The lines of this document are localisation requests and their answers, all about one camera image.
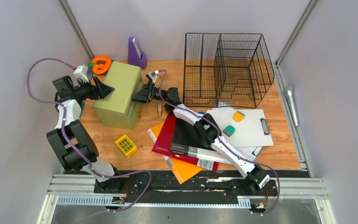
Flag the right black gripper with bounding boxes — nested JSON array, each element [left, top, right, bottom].
[[129, 80, 166, 104]]

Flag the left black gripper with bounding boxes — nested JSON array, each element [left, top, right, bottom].
[[76, 79, 117, 104]]

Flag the green drawer cabinet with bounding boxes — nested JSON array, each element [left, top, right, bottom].
[[93, 62, 143, 130]]

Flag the green eraser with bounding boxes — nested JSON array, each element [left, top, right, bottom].
[[223, 125, 236, 138]]

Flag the orange eraser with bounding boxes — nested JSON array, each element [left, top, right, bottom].
[[233, 111, 245, 123]]

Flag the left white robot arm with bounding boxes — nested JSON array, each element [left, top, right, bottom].
[[47, 76, 124, 193]]

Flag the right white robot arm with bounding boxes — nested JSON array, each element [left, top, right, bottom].
[[131, 81, 270, 195]]

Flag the orange tape roll holder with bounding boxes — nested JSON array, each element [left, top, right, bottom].
[[89, 56, 113, 75]]

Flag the purple tape dispenser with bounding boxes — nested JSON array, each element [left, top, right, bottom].
[[127, 37, 148, 70]]

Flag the red folder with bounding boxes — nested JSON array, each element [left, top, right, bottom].
[[151, 114, 219, 172]]

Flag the yellow grid box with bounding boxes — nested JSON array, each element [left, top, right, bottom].
[[115, 134, 138, 158]]

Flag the black clip file folder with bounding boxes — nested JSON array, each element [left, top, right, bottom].
[[170, 117, 231, 165]]

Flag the orange folder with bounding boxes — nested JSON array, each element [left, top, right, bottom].
[[147, 121, 203, 184]]

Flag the white clipboard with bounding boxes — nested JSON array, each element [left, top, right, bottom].
[[207, 107, 274, 147]]

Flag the papers under clipboard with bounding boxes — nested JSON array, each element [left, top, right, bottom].
[[236, 146, 263, 161]]

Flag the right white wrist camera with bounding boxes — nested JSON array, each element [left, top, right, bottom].
[[146, 70, 159, 83]]

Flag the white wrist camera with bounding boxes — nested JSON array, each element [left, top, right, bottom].
[[146, 70, 159, 83], [73, 64, 93, 83]]

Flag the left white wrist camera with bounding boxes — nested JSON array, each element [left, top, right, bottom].
[[73, 64, 93, 83]]

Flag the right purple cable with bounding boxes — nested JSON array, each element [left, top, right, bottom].
[[157, 70, 281, 216]]

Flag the purple cable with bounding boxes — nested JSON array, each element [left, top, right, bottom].
[[26, 58, 152, 224], [157, 70, 281, 216]]

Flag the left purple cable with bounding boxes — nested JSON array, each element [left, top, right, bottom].
[[26, 58, 152, 224]]

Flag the black wire mesh basket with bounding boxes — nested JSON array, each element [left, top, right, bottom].
[[182, 33, 275, 109]]

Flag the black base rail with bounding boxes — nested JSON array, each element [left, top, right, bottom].
[[93, 170, 277, 204]]

